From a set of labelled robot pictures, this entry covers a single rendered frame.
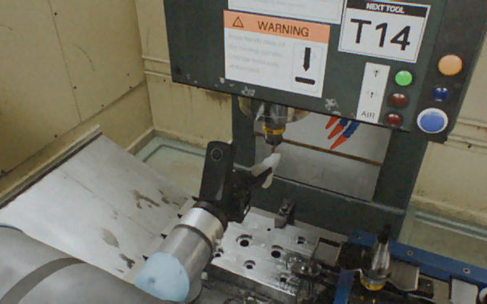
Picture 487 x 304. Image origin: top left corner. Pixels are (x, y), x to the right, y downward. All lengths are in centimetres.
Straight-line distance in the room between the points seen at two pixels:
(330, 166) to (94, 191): 96
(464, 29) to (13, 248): 50
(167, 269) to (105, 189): 124
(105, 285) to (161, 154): 199
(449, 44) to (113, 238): 141
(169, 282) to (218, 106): 152
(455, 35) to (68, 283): 48
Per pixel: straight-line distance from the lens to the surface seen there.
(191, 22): 66
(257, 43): 62
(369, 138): 138
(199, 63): 68
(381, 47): 57
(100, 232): 170
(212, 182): 69
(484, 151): 184
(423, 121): 60
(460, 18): 55
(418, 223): 199
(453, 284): 94
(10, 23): 162
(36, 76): 171
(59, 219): 172
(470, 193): 196
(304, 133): 143
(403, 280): 91
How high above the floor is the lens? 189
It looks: 36 degrees down
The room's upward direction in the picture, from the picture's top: straight up
